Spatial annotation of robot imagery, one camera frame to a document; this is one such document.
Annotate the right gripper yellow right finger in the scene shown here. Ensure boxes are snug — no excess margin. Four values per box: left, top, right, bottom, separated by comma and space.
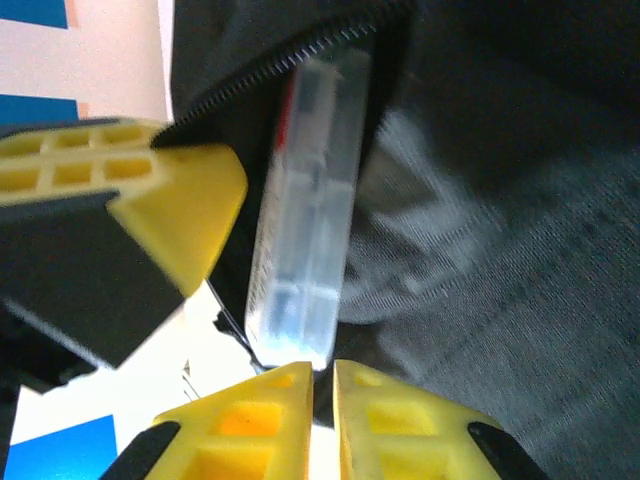
333, 359, 551, 480

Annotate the black fabric backpack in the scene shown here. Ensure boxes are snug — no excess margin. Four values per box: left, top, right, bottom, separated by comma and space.
149, 0, 640, 480

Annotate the clear plastic supply case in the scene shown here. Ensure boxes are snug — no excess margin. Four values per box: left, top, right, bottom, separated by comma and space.
243, 47, 375, 372

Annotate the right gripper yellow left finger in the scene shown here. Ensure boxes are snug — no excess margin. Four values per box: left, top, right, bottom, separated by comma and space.
99, 362, 315, 480

